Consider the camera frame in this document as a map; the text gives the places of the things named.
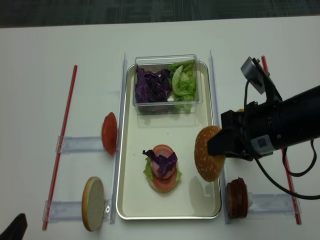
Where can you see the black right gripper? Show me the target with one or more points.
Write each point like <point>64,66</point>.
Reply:
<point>255,132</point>

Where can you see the sesame bun top front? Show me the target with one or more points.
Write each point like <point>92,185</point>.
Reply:
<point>209,167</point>

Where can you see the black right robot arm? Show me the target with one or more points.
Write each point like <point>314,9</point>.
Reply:
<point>301,117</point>

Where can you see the stack of meat patties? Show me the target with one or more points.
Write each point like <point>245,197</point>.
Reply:
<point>237,199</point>

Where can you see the upper tomato slice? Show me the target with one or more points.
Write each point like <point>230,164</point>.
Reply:
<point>162,150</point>

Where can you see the lower tomato slice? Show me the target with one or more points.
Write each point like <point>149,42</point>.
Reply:
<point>165,185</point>

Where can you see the green lettuce in box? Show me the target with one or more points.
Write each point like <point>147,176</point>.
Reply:
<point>183,81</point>

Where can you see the lettuce leaf on burger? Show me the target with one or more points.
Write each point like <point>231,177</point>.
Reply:
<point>148,169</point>

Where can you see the upright tomato slice left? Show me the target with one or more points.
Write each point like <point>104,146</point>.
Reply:
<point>109,133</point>

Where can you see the purple cabbage piece on burger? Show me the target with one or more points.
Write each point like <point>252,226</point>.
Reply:
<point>164,163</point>

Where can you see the cream metal tray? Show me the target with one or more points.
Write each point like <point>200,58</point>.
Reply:
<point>190,197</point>

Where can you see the right lower clear holder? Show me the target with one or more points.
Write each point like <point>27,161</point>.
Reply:
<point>269,203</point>

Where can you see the clear holder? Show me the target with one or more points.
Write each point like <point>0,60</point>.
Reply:
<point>87,144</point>
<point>269,203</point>
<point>55,211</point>

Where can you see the pink ham slice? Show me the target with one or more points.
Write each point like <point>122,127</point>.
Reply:
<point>155,167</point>

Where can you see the clear plastic salad box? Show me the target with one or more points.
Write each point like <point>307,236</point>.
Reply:
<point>157,63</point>

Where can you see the right red strip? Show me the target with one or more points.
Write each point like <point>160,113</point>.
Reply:
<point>287,165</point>

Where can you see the red strip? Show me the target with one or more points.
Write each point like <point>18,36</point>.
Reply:
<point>48,204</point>
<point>287,165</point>

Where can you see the purple cabbage leaves in box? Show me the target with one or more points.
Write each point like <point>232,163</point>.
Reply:
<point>152,87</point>

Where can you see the upright bun half left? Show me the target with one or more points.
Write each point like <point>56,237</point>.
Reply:
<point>92,204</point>

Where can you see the left upper clear holder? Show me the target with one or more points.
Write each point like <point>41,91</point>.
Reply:
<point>87,144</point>

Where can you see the left red strip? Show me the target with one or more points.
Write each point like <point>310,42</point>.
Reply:
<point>48,204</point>

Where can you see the left lower clear holder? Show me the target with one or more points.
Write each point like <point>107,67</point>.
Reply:
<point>55,211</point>

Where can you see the black left gripper tip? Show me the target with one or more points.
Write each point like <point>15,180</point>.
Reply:
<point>17,228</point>

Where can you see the right clear acrylic rail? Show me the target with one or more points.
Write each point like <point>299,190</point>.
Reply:
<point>217,121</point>

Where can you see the clear acrylic rail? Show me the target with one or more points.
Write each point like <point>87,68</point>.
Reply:
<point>117,150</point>
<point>217,121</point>

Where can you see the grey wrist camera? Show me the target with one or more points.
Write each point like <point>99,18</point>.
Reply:
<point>254,73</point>

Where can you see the left clear acrylic rail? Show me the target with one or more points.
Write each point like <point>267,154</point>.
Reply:
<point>117,150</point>

